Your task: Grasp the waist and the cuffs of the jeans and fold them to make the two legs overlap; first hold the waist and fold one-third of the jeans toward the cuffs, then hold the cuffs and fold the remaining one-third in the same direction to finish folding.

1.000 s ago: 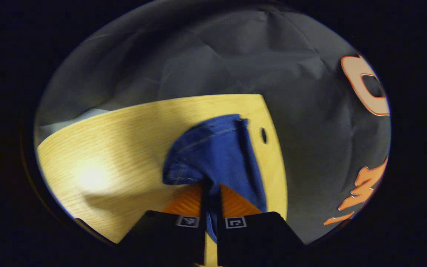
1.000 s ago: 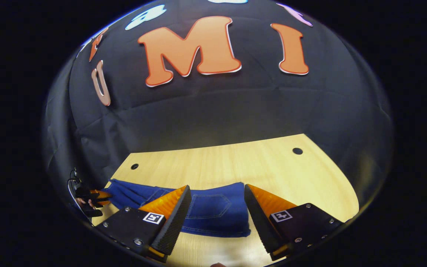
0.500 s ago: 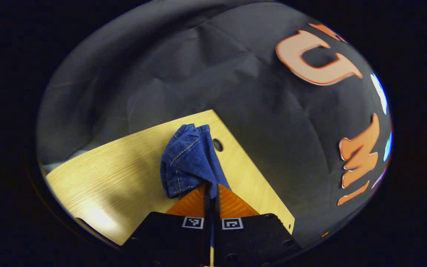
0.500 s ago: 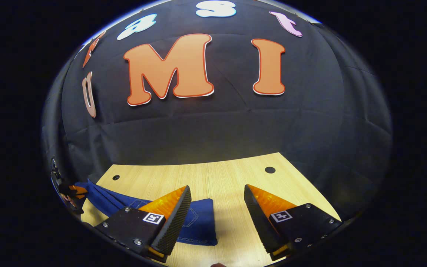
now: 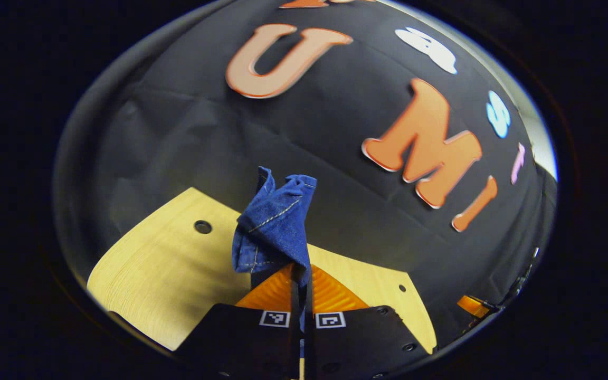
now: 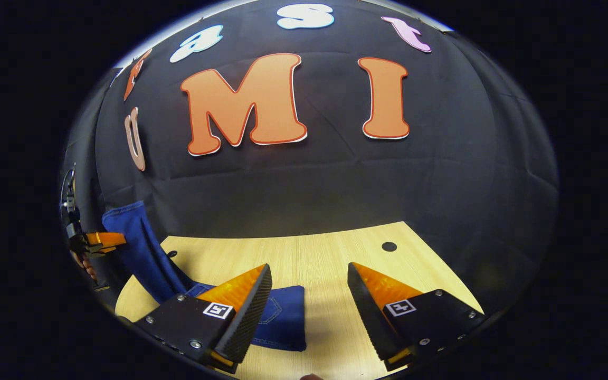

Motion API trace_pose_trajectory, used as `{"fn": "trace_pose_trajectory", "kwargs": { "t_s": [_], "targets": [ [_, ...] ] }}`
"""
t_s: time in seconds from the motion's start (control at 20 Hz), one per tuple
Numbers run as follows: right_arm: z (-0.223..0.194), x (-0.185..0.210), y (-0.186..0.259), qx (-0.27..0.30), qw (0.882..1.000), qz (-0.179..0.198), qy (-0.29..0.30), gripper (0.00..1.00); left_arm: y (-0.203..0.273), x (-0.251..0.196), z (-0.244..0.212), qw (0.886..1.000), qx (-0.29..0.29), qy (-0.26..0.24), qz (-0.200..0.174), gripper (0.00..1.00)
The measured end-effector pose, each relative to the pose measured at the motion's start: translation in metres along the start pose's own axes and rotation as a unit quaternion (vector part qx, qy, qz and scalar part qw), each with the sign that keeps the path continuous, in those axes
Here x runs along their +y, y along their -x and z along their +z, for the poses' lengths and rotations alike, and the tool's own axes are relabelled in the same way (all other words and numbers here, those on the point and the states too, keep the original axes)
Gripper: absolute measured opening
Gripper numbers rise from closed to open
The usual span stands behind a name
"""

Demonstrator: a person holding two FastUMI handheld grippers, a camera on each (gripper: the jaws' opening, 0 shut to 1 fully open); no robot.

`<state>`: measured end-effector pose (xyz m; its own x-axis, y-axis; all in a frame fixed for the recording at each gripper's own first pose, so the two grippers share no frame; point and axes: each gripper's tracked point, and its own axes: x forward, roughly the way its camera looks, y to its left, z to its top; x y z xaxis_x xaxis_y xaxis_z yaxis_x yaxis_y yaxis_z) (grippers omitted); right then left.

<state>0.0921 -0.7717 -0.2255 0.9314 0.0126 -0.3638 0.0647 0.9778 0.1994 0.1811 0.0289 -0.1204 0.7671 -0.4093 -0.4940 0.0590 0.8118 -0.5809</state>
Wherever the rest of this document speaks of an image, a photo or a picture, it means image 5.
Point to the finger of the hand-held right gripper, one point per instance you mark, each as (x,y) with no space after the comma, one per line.
(473,305)

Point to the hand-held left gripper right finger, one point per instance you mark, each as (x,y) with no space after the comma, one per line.
(362,343)

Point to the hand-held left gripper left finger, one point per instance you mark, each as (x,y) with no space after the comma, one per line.
(246,343)

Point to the black backdrop cloth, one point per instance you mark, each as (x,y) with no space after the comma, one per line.
(346,200)

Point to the blue denim jeans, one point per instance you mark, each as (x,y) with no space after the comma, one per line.
(275,221)

